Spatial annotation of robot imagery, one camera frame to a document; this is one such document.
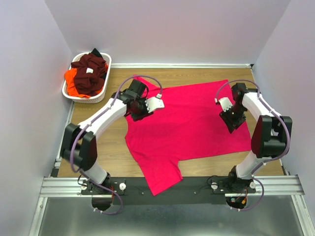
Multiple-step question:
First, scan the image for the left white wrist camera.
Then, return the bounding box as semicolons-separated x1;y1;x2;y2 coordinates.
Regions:
145;94;165;113

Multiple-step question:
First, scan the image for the black t shirt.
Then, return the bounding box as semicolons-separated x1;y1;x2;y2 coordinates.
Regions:
90;48;103;59

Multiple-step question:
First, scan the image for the pink t shirt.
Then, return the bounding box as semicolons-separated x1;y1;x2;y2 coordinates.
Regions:
125;80;251;195

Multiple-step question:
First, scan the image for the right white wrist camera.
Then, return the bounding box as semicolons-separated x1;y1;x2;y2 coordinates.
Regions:
215;97;233;112

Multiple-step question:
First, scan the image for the maroon t shirt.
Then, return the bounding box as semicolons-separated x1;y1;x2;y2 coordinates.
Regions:
71;52;108;96

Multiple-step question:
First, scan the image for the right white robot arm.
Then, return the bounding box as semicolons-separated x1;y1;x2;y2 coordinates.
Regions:
215;80;293;193

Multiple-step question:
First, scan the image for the left aluminium rail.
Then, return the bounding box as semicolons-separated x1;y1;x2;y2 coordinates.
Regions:
49;102;75;177

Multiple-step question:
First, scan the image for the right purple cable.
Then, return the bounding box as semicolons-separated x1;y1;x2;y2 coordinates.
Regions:
215;79;290;212

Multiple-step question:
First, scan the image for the white laundry basket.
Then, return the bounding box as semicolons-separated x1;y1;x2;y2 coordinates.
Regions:
62;53;112;103

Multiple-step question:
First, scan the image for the orange t shirt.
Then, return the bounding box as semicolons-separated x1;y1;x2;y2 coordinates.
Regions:
64;63;108;98

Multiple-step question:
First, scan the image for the front aluminium rail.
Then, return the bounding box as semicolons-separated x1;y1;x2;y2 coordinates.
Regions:
39;176;305;198

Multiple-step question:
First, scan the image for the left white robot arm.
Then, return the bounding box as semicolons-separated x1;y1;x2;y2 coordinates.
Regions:
60;76;164;194

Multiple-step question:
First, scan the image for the back aluminium rail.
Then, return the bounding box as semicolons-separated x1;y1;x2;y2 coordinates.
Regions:
111;63;252;68

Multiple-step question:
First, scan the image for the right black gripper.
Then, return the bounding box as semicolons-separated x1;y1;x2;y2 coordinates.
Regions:
219;104;246;134

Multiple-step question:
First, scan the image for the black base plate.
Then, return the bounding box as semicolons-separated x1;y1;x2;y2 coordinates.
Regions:
80;176;256;210

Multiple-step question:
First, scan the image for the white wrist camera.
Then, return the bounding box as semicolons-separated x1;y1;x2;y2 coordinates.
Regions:
215;97;233;112
145;94;165;113

